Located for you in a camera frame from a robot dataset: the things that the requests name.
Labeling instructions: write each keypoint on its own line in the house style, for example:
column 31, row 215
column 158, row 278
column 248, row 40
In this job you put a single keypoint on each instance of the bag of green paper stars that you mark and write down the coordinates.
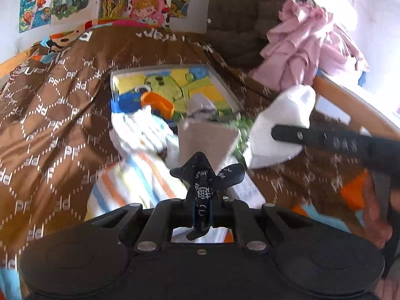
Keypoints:
column 242, row 131

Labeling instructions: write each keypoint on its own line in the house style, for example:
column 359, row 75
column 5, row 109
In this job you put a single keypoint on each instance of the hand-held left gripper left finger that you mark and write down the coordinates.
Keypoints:
column 175, row 213

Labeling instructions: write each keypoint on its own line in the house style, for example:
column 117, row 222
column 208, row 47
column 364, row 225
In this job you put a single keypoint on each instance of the pink cartoon wall poster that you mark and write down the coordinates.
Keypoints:
column 147, row 6

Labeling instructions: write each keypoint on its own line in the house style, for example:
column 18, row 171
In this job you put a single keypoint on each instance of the orange plastic piece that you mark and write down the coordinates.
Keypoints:
column 157, row 101

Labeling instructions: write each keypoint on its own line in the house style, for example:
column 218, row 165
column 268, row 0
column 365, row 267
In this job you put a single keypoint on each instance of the striped white cloth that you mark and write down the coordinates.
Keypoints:
column 131, row 178

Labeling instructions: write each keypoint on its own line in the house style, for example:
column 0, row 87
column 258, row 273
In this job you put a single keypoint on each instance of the person's right hand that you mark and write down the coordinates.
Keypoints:
column 372, row 206

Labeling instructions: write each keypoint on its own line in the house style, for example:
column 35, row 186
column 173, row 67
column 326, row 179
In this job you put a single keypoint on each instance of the dark brown quilted jacket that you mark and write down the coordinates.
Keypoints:
column 240, row 15

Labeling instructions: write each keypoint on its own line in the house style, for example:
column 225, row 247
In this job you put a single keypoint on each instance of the cartoon printed bed sheet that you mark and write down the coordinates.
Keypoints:
column 353, row 193

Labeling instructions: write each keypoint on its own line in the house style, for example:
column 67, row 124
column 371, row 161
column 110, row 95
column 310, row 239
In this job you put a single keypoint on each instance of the grey box with colourful lining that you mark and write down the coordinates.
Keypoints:
column 162, row 82

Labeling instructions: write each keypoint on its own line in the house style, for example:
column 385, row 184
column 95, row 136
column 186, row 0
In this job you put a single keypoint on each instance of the pink cloth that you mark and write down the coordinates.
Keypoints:
column 300, row 43

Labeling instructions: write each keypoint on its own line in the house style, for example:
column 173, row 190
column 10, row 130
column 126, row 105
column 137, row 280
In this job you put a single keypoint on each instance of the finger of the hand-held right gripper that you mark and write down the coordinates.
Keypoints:
column 315, row 137

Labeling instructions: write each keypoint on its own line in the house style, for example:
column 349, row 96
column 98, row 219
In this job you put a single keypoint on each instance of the white baby garment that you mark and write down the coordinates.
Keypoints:
column 140, row 131

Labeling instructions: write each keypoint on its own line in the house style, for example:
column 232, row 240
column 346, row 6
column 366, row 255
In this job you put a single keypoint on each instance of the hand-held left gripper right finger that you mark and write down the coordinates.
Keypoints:
column 232, row 213

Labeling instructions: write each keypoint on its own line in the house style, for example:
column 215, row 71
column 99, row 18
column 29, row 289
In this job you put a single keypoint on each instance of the black printed sock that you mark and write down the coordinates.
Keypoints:
column 203, row 168

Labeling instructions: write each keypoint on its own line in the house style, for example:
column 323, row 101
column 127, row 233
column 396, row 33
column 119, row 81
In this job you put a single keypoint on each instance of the brown printed blanket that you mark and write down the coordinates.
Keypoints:
column 62, row 109

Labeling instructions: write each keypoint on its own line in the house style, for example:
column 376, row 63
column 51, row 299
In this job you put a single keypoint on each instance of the white sock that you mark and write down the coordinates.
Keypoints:
column 281, row 109

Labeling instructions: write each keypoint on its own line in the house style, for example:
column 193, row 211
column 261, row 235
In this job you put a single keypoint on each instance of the orange-haired figure wall poster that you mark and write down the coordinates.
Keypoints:
column 34, row 3

